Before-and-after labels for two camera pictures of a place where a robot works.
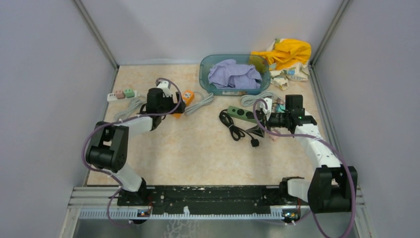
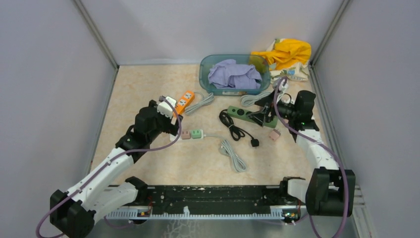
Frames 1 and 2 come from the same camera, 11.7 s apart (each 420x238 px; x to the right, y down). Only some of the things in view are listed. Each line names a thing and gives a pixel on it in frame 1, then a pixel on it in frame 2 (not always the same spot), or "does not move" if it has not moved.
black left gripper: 170,99 -> 170,127
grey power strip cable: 248,100 does not move
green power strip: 241,113 does not move
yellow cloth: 287,52 does not move
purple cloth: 228,74 does not move
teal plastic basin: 234,74 does not move
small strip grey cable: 124,115 -> 226,149
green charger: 129,92 -> 196,134
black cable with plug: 236,132 does not move
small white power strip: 112,97 -> 173,137
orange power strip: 188,96 does not move
